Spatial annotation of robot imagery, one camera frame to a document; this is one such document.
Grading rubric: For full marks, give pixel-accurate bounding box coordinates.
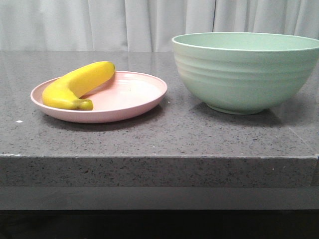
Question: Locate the yellow banana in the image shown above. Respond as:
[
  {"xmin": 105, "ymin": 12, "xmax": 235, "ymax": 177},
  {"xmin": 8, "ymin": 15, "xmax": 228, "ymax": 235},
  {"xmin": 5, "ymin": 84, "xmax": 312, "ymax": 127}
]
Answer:
[{"xmin": 42, "ymin": 61, "xmax": 115, "ymax": 111}]

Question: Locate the pink plate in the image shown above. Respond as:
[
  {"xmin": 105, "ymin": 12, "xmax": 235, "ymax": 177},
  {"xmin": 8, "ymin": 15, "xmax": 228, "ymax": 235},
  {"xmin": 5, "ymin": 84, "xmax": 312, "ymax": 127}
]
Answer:
[{"xmin": 30, "ymin": 71, "xmax": 167, "ymax": 123}]

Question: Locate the green bowl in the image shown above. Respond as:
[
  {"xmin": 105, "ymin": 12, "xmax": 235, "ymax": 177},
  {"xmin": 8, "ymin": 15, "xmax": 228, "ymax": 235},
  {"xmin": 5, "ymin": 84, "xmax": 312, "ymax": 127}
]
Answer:
[{"xmin": 172, "ymin": 32, "xmax": 319, "ymax": 115}]

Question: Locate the white curtain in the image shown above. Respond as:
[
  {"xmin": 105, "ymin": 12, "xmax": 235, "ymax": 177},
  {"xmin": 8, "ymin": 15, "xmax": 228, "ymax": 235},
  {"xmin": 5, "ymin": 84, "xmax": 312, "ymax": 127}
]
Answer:
[{"xmin": 0, "ymin": 0, "xmax": 319, "ymax": 52}]

